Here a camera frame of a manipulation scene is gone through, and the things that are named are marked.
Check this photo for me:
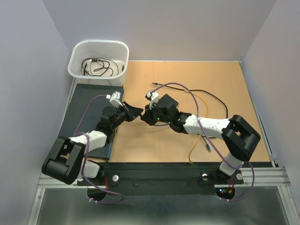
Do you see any aluminium rail frame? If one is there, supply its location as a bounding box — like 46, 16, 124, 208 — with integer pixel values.
29, 163, 298, 225

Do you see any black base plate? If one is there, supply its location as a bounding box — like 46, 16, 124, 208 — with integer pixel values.
90, 162, 243, 196

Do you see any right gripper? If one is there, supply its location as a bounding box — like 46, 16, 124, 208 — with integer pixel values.
140, 101, 171, 126

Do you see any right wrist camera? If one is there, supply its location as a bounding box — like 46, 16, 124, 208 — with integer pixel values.
145, 91, 159, 110

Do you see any short yellow ethernet cable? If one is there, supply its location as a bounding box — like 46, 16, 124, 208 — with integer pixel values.
188, 135, 201, 165

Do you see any long black ethernet cable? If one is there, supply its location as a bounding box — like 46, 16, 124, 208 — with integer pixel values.
151, 81, 229, 120

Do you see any blue ethernet cable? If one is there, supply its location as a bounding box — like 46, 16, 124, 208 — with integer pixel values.
150, 123, 211, 152

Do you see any small black network switch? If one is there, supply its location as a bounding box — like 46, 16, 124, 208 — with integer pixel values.
157, 94, 179, 110

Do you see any black cable in bin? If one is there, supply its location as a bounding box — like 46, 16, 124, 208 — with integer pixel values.
81, 58, 125, 77

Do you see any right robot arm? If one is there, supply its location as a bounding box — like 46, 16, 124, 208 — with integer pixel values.
141, 99, 261, 183

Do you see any long yellow ethernet cable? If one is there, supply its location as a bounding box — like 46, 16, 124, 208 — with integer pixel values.
184, 90, 210, 119

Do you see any large black rack switch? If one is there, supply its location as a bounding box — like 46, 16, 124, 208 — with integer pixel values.
52, 83, 125, 162

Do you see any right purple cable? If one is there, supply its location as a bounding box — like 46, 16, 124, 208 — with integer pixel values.
149, 82, 255, 202

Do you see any white plastic bin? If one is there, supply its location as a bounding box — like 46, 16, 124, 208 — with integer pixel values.
67, 40, 129, 86

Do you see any purple cable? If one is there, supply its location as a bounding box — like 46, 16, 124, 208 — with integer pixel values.
149, 82, 255, 202
72, 94, 124, 204

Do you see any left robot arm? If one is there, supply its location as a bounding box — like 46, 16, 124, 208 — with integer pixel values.
41, 101, 143, 184

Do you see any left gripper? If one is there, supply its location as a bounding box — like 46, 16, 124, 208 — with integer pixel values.
111, 101, 142, 130

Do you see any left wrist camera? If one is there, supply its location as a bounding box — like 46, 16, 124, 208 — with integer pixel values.
106, 91, 122, 108

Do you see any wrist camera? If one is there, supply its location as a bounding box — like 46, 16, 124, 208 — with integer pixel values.
145, 91, 159, 110
106, 91, 122, 108

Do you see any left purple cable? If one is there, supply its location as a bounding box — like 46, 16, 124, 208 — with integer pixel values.
72, 94, 124, 204

